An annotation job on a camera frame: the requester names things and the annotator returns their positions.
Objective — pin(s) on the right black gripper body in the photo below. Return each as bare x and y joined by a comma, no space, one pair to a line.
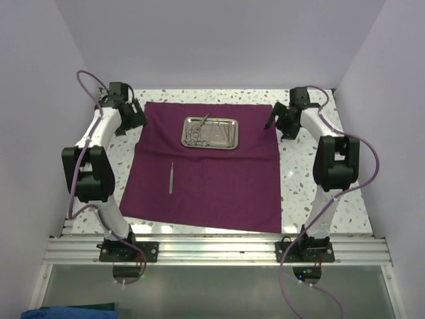
288,127

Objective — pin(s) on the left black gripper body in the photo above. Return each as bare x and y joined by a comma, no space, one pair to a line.
135,119

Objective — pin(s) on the purple surgical cloth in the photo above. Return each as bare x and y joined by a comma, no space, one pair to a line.
228,189

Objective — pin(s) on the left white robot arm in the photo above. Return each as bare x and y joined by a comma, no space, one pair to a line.
89,174

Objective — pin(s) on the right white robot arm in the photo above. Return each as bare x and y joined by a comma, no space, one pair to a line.
335,169

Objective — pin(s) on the steel scissors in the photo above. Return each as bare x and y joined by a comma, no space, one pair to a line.
192,139

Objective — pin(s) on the steel instrument tray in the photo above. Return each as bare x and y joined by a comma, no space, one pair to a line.
209,133

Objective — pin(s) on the green cloth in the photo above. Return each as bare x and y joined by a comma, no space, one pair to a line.
110,306

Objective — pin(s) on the blue cloth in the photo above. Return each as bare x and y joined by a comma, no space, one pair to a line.
59,312

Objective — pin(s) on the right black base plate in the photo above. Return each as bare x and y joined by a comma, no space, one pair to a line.
305,250

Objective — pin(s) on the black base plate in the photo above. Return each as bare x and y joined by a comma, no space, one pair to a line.
305,250
149,251

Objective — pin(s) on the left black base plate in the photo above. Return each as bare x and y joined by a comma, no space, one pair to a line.
149,251

